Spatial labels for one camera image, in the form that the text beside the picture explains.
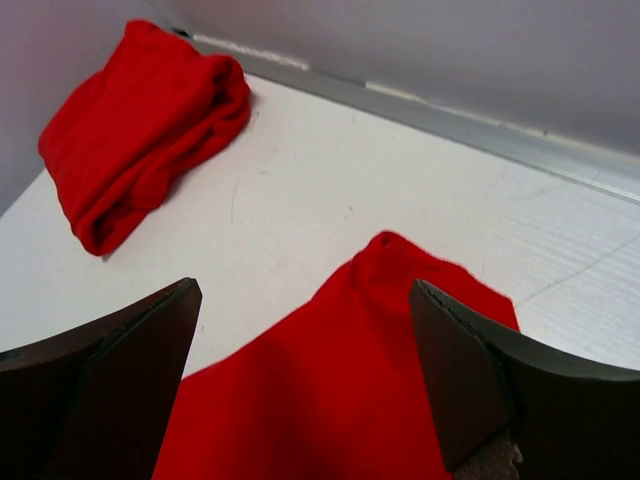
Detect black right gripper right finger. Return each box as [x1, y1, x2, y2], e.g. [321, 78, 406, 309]
[410, 280, 639, 479]

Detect red t shirt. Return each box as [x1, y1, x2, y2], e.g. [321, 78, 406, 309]
[38, 20, 251, 256]
[154, 231, 517, 479]

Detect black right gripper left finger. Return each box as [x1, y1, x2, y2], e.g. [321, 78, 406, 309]
[1, 278, 202, 479]

